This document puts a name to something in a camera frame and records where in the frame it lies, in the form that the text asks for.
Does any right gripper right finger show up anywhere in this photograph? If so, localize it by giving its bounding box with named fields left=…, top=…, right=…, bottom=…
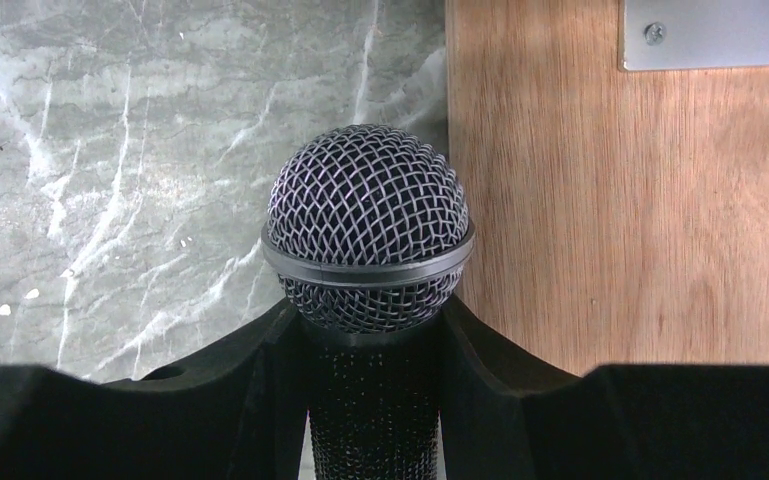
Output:
left=441, top=299, right=769, bottom=479

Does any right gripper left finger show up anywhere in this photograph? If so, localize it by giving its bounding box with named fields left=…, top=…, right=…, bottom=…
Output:
left=0, top=301, right=306, bottom=479

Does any wooden board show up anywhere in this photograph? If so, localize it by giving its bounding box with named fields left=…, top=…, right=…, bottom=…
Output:
left=445, top=1, right=769, bottom=374

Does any metal bracket with tube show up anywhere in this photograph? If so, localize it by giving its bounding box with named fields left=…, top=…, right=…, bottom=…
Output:
left=619, top=0, right=769, bottom=72

